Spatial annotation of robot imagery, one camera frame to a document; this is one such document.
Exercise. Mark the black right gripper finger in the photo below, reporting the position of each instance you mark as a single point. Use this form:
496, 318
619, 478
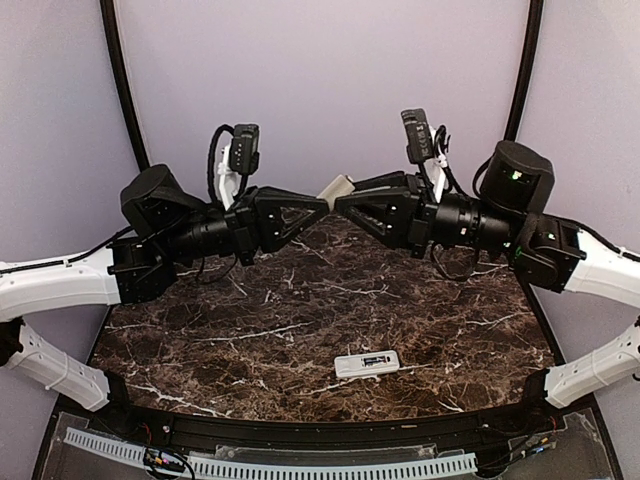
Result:
384, 181
383, 213

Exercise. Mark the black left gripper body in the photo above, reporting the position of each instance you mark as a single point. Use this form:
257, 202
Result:
241, 220

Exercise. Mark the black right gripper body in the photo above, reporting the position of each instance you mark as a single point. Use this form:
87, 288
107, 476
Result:
424, 213

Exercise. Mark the grey battery cover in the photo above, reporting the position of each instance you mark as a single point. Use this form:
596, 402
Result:
340, 186

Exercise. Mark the purple blue AAA battery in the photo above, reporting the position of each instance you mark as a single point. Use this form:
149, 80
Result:
380, 359

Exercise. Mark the white remote control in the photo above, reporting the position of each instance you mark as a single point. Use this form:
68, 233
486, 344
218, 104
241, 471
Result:
351, 366

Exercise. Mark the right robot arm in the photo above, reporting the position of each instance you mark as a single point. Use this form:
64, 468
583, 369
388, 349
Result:
506, 219

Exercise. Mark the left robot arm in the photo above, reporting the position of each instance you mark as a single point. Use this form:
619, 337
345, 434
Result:
166, 227

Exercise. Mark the clear acrylic plate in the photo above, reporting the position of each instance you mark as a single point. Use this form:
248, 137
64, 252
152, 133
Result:
350, 456

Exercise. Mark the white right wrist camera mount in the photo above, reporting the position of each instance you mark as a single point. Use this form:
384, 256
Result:
426, 149

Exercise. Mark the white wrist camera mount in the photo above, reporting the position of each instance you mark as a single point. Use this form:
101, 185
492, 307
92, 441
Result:
227, 179
426, 149

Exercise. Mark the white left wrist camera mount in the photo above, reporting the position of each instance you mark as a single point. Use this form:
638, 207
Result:
227, 179

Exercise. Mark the black right corner frame post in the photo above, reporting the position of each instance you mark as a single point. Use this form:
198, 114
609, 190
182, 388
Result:
525, 69

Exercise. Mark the black corner frame post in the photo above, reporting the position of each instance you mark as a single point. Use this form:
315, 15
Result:
525, 69
121, 81

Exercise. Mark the black front frame rail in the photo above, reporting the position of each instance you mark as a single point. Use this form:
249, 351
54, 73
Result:
484, 428

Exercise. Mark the black left corner frame post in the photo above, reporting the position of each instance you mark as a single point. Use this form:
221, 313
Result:
121, 81

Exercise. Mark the white slotted cable duct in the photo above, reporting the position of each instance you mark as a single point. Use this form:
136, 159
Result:
252, 463

